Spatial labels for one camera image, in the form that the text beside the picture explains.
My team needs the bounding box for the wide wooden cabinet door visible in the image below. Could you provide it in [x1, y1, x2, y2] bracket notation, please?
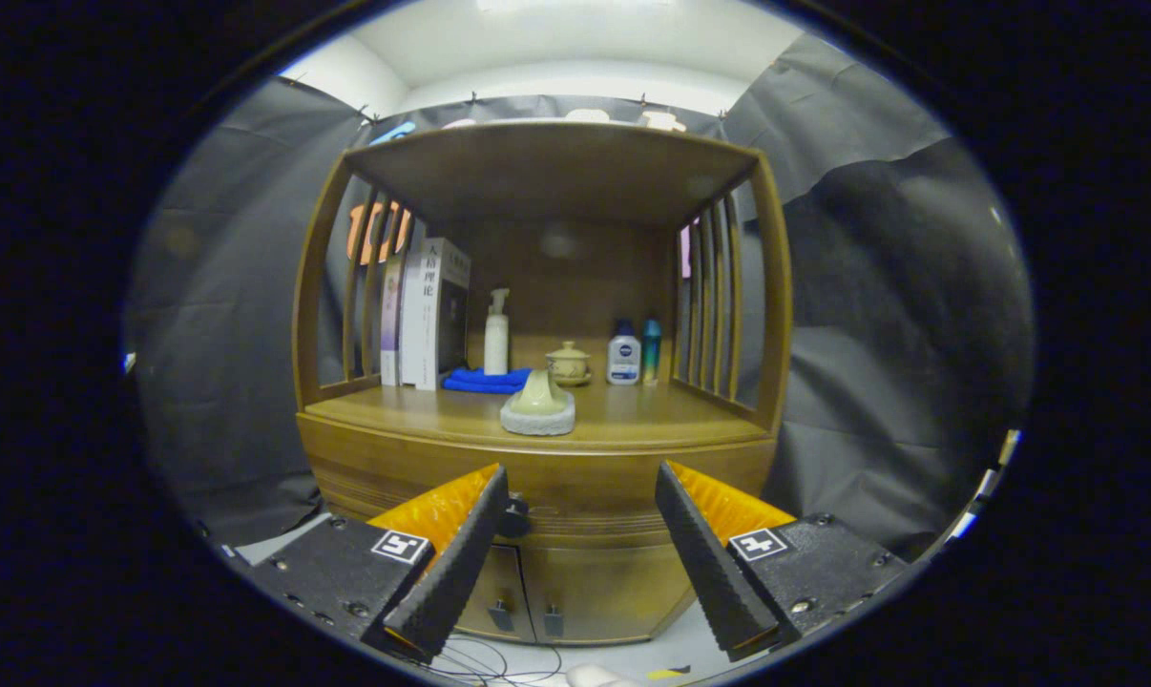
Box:
[518, 539, 696, 645]

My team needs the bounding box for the green grey scrub brush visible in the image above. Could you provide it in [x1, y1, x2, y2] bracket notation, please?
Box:
[499, 369, 576, 437]

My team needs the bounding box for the wooden drawer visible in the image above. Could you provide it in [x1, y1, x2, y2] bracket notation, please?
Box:
[299, 444, 779, 545]

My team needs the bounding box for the plain white book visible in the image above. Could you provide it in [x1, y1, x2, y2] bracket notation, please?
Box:
[399, 221, 424, 387]

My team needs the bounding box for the wooden countertop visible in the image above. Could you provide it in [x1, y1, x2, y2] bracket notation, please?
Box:
[297, 380, 777, 451]

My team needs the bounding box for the black backdrop cloth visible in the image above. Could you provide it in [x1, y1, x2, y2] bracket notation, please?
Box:
[127, 33, 1035, 564]

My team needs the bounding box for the wooden cabinet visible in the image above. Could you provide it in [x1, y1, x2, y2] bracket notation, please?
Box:
[292, 119, 794, 645]

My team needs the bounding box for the thick white black book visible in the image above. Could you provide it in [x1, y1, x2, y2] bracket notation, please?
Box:
[415, 237, 472, 392]

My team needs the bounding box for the ceiling light panel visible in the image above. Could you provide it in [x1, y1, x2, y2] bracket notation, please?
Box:
[475, 0, 677, 12]

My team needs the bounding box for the tangle of black cables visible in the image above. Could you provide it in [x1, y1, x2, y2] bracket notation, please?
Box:
[432, 637, 565, 683]

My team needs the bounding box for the beige lidded teacup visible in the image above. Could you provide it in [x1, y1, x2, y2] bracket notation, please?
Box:
[545, 341, 593, 387]

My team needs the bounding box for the thin purple white book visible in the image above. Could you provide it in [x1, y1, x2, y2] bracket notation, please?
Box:
[380, 253, 405, 386]

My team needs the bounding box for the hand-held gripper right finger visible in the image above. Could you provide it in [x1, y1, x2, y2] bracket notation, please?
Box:
[654, 461, 910, 662]

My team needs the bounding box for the narrow wooden cabinet door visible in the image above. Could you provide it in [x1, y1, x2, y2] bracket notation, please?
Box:
[456, 544, 538, 642]

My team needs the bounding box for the folded blue cloth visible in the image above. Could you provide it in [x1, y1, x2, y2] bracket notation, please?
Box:
[442, 367, 534, 395]

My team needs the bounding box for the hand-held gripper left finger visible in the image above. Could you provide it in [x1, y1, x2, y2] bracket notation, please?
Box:
[237, 465, 512, 666]

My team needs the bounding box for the white pump bottle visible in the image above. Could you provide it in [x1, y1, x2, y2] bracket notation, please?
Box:
[483, 288, 511, 376]

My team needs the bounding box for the white lotion bottle blue cap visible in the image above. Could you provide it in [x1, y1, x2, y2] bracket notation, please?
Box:
[607, 319, 642, 385]

